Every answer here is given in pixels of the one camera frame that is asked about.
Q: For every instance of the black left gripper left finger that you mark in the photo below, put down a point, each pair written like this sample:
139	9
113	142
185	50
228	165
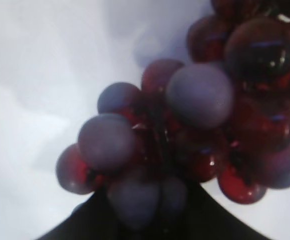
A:
94	220

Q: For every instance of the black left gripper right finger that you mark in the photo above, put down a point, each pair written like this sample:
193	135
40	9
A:
205	219

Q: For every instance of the red artificial grape bunch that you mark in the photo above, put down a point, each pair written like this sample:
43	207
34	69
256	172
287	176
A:
225	116

